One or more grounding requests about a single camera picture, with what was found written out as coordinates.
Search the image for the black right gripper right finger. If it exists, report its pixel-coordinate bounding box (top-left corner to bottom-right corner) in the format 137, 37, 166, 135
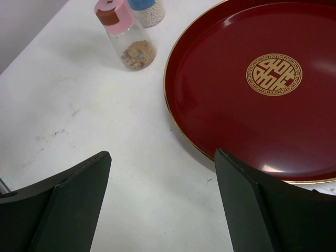
214, 149, 335, 251

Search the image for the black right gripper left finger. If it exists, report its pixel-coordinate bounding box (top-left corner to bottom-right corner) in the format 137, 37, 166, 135
1, 151, 111, 252

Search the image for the pink lid spice shaker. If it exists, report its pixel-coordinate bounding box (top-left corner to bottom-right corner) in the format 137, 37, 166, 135
94, 0, 156, 70

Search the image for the blue label silver lid jar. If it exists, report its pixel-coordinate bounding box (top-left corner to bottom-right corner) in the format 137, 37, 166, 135
128, 0, 165, 28

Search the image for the red round tray gold emblem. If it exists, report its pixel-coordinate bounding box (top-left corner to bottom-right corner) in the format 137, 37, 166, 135
164, 1, 335, 184

